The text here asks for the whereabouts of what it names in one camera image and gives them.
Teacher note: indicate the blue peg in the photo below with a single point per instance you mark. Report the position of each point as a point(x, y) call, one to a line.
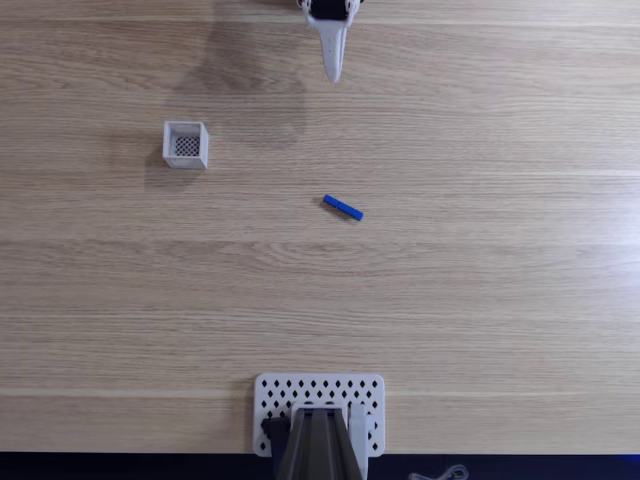
point(343, 207)

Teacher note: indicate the small white lattice crate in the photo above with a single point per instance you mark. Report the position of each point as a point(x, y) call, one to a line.
point(185, 145)

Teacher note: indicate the black clamp knob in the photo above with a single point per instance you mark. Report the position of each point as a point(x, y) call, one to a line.
point(274, 431)

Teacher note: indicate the white perforated base plate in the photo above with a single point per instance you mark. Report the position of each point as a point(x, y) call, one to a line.
point(320, 387)

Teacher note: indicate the white upright bracket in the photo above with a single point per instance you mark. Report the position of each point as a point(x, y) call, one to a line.
point(358, 430)

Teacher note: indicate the grey camera stand post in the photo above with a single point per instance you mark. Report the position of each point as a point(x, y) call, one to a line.
point(320, 445)

